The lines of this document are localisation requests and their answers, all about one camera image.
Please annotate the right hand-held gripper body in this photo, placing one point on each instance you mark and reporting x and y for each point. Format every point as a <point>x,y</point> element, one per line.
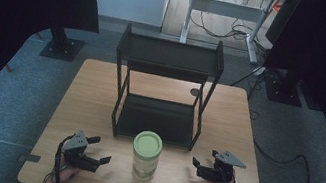
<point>221,169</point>

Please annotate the person's left hand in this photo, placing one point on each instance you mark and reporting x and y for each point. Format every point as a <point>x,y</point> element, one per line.
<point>67,172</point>

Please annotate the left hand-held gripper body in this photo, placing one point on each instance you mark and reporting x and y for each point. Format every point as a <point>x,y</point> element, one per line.
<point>75,142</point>

